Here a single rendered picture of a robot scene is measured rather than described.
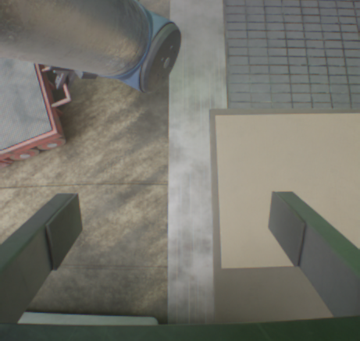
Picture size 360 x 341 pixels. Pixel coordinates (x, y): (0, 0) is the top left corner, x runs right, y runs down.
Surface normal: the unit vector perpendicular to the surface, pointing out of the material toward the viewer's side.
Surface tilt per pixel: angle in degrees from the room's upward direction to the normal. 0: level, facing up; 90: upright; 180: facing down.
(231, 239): 0
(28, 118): 0
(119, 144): 0
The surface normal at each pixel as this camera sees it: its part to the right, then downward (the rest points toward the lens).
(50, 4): 0.89, 0.44
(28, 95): -0.02, -0.16
